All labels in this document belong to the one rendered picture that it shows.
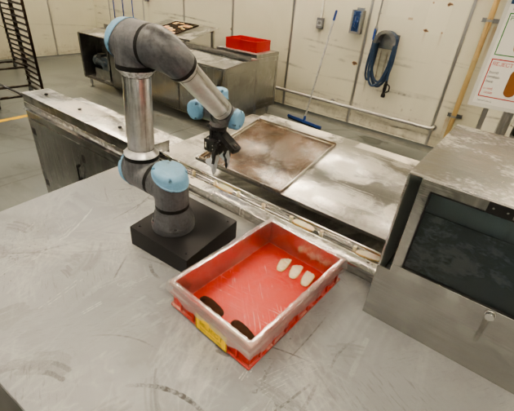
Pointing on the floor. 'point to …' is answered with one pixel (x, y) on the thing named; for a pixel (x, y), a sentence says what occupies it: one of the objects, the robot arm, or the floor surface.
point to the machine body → (73, 150)
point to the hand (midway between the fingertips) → (221, 170)
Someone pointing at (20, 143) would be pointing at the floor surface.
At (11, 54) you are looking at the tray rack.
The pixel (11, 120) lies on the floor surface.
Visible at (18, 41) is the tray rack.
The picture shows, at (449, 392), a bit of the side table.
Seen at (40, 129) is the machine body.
